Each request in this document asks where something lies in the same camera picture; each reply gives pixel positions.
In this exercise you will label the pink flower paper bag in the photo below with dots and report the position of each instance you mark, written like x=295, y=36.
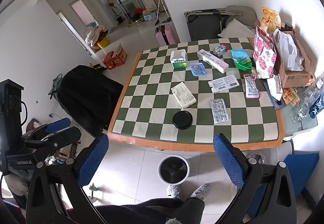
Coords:
x=264, y=58

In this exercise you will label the yellow snack bag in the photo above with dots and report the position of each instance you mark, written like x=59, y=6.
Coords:
x=270, y=19

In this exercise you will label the black round lid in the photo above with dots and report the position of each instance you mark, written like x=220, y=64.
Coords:
x=182, y=120

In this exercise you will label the long white pink box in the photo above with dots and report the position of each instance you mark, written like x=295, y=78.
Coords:
x=212, y=61

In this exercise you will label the clear plastic bottle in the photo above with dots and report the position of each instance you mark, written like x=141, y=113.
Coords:
x=301, y=107

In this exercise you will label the silver blister pack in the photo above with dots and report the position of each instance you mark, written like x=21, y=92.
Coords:
x=219, y=110

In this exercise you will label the white plastic bag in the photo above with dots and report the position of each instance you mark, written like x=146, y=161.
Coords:
x=288, y=48

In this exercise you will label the yellow printed packet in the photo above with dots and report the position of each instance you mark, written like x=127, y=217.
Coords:
x=291, y=95

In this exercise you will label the blue green wipes packet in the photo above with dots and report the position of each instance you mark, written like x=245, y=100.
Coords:
x=241, y=58

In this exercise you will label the yellow bin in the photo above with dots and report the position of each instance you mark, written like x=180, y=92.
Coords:
x=103, y=42

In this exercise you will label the dark phone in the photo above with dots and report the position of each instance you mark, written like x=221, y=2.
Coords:
x=279, y=105

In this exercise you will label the small dark box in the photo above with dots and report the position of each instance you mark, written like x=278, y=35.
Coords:
x=288, y=27

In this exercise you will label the small blue red box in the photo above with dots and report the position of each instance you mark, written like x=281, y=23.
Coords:
x=219, y=50

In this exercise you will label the blue label bottle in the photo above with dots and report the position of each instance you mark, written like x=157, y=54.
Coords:
x=317, y=106

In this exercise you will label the grey fluffy slipper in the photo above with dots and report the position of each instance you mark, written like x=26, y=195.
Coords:
x=174, y=191
x=201, y=190

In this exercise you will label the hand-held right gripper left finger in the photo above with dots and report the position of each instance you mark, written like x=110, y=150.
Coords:
x=93, y=160

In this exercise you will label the small light blue box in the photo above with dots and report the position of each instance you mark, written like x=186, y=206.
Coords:
x=149, y=16

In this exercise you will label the white round waste bin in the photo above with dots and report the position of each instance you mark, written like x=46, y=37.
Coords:
x=173, y=170

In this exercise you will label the light blue small packet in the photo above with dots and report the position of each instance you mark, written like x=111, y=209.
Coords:
x=198, y=69

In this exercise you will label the checkered table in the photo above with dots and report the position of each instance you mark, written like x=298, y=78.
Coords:
x=151, y=102

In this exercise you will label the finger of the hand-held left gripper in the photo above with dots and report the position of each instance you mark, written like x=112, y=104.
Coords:
x=64, y=136
x=58, y=124

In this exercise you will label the white cushion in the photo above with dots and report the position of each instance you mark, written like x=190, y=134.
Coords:
x=235, y=29

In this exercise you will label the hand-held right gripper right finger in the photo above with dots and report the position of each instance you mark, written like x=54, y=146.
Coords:
x=227, y=160

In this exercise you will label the grey chair back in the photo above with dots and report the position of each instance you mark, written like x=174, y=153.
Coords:
x=241, y=12

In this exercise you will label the white flat medicine box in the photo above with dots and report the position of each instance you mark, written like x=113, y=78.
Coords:
x=183, y=95

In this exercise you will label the green white open box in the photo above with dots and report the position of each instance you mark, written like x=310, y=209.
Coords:
x=178, y=60

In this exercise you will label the brown cardboard box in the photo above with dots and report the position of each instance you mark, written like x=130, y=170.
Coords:
x=296, y=77

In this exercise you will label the white paper leaflet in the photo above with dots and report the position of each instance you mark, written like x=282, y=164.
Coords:
x=224, y=84

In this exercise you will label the red white snack packet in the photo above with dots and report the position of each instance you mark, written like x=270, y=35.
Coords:
x=251, y=86

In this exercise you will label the pile of clothes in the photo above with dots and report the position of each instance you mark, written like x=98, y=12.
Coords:
x=94, y=32

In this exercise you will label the grey folding bed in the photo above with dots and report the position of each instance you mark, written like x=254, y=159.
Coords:
x=202, y=25

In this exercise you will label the black chair with jacket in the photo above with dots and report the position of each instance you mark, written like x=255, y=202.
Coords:
x=86, y=97

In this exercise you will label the crumpled white tissue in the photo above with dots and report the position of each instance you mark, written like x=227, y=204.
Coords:
x=274, y=87

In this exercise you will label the red cardboard box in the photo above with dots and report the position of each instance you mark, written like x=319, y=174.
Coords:
x=120, y=58
x=109, y=60

